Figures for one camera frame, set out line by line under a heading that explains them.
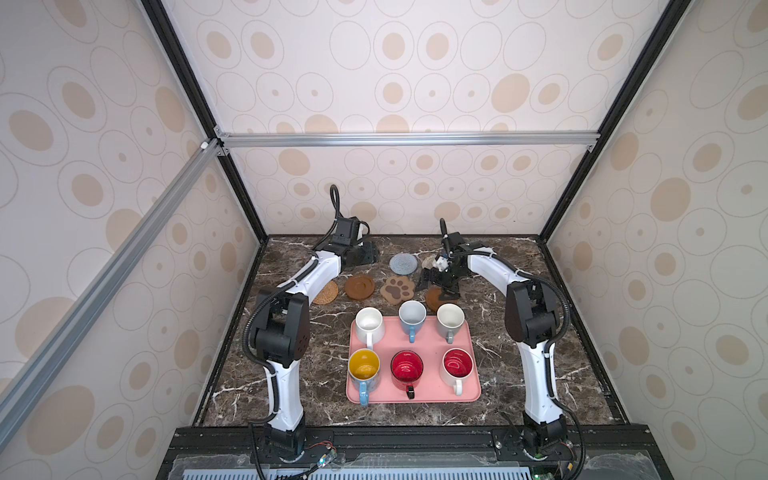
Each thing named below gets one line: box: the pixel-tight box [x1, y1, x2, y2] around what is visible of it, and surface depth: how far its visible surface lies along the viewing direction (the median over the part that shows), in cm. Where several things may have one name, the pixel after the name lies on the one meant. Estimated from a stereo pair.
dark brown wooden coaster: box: [345, 275, 375, 300], surface depth 106 cm
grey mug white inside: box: [436, 302, 466, 345], surface depth 89 cm
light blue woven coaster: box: [389, 253, 418, 276], surface depth 113 cm
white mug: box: [355, 306, 384, 351], surface depth 88 cm
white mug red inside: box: [440, 348, 474, 396], surface depth 82 cm
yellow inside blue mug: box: [348, 348, 381, 407], surface depth 79 cm
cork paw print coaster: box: [380, 276, 415, 305], surface depth 105 cm
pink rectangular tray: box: [346, 377, 360, 404], surface depth 83 cm
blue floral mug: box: [398, 300, 427, 343], surface depth 89 cm
